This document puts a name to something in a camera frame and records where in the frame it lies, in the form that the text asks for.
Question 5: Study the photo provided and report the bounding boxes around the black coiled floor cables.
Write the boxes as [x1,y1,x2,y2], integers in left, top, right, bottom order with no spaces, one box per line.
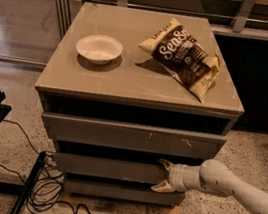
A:
[0,118,135,214]

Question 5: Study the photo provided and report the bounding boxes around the grey bottom drawer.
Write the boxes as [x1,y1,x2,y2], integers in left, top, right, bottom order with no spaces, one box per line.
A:
[64,174,185,206]

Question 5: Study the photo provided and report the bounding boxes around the grey drawer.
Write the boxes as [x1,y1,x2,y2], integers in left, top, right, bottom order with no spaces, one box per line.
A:
[42,112,226,160]
[64,174,185,206]
[54,153,168,184]

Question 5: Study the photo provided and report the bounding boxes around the metal railing frame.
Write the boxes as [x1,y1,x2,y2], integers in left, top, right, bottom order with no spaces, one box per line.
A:
[37,0,268,70]

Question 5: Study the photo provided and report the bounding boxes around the brown yellow chip bag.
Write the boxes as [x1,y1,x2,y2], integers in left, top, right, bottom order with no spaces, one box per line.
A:
[138,18,221,103]

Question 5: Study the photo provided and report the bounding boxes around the white paper bowl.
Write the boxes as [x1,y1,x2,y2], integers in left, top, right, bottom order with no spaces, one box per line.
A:
[76,34,123,65]

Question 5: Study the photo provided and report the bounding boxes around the grey top drawer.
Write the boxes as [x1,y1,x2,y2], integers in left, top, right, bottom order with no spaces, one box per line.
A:
[42,112,226,160]

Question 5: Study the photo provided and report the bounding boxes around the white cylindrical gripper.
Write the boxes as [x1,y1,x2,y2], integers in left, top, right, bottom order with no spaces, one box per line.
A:
[151,159,200,193]

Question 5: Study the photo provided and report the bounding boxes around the grey three-drawer cabinet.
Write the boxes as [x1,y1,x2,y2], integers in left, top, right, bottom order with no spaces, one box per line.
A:
[18,0,258,214]

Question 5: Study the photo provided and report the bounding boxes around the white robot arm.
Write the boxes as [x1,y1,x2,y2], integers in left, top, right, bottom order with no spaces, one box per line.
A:
[152,159,268,214]

